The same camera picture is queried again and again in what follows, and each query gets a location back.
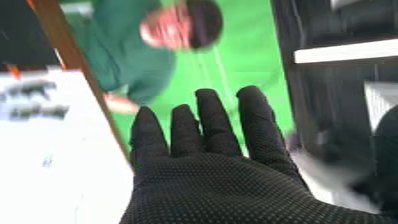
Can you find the white sheet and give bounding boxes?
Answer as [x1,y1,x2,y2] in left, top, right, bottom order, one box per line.
[0,68,136,224]

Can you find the person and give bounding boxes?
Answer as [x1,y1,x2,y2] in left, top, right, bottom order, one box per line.
[59,0,226,116]

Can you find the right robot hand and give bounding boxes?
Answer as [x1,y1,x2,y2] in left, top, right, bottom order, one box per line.
[118,85,398,224]

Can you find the dark mat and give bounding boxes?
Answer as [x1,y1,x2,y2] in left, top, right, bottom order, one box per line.
[0,0,63,68]

